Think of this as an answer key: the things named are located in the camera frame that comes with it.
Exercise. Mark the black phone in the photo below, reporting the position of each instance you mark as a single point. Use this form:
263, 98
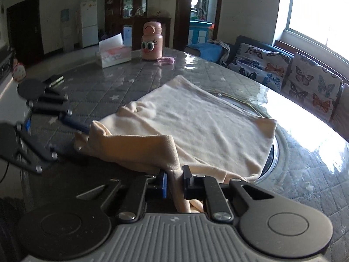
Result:
54, 80

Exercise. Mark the grey garment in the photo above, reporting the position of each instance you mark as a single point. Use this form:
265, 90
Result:
225, 49

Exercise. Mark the white refrigerator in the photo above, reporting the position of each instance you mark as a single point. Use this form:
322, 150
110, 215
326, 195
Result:
88, 23

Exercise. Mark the dark wooden door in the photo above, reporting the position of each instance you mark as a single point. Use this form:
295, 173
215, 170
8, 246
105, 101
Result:
24, 30

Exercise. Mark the grey pillow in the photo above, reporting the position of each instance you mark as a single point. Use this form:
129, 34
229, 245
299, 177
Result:
342, 109

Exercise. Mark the dark blue sofa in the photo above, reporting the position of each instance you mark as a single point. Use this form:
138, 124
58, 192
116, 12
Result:
245, 39

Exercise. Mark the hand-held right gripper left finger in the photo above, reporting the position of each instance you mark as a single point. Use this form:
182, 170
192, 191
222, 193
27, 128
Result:
163, 185

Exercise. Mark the patterned round plush toy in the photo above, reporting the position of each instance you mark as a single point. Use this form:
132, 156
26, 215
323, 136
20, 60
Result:
19, 71

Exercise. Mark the blue cloth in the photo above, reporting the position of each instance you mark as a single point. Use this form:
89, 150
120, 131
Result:
207, 50

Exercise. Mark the dark wooden cabinet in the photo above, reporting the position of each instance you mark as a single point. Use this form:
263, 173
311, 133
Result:
128, 2

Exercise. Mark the pink cartoon face bottle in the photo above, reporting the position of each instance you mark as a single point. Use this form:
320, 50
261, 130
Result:
151, 43

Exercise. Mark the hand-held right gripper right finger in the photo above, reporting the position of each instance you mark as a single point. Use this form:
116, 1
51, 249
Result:
188, 182

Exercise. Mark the butterfly print cushion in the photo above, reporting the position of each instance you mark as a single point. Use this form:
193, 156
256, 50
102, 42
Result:
259, 62
310, 84

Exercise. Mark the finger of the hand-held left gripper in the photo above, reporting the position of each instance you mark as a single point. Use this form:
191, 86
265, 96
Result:
73, 122
35, 147

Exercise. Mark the brown door frame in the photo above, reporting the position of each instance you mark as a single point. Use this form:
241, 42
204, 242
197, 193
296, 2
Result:
182, 11

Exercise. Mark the window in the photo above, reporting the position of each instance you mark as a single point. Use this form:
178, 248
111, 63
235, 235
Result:
319, 8

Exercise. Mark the cream pants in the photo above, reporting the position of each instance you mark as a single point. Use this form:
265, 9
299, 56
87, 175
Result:
204, 125

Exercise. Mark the blue plastic cabinet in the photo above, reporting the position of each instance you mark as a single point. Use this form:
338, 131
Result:
200, 31

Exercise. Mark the white tissue box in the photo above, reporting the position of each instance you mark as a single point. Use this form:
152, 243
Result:
114, 54

